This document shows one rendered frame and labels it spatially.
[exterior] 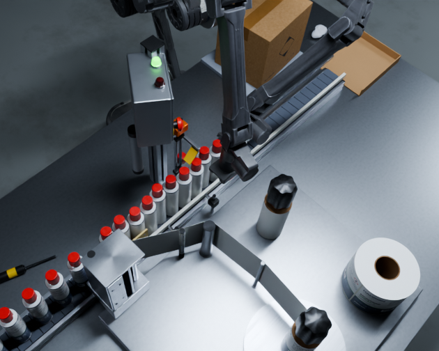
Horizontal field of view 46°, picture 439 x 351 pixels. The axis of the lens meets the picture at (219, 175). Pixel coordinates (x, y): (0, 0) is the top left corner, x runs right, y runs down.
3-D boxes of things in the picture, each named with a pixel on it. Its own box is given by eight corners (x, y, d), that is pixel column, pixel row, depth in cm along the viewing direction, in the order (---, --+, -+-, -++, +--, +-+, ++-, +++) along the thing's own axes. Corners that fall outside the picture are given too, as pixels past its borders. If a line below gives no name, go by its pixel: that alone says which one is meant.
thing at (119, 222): (123, 258, 167) (118, 230, 150) (113, 248, 169) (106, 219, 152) (136, 248, 169) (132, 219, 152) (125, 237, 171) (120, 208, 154)
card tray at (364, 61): (359, 96, 219) (362, 90, 215) (311, 63, 227) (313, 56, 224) (398, 61, 232) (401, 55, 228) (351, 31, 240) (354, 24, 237)
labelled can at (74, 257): (82, 294, 160) (71, 269, 143) (72, 283, 162) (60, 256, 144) (96, 283, 162) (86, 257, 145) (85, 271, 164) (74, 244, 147)
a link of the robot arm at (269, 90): (356, 21, 161) (343, 11, 152) (366, 35, 159) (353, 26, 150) (254, 104, 181) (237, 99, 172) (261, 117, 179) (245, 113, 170)
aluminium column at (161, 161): (158, 186, 188) (151, 51, 132) (150, 179, 190) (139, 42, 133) (167, 180, 190) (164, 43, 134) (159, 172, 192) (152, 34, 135)
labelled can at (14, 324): (20, 347, 151) (0, 326, 133) (10, 333, 152) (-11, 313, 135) (35, 333, 153) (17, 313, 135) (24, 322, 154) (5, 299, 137)
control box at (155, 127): (137, 147, 142) (132, 103, 126) (131, 100, 150) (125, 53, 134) (174, 143, 143) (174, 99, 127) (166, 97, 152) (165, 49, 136)
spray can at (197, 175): (200, 201, 181) (203, 169, 163) (185, 198, 181) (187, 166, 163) (203, 188, 183) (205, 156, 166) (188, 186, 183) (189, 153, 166)
